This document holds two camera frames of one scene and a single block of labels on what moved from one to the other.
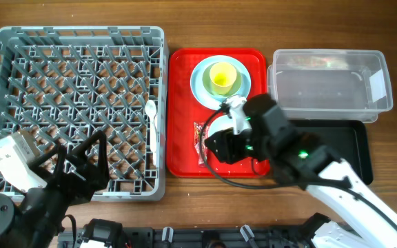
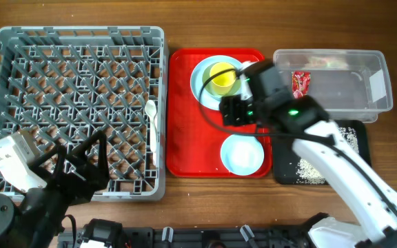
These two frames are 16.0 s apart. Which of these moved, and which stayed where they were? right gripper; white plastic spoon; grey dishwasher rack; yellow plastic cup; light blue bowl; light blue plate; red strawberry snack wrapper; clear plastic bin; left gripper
Moved: light blue bowl; right gripper; red strawberry snack wrapper
Stayed: grey dishwasher rack; white plastic spoon; clear plastic bin; left gripper; light blue plate; yellow plastic cup
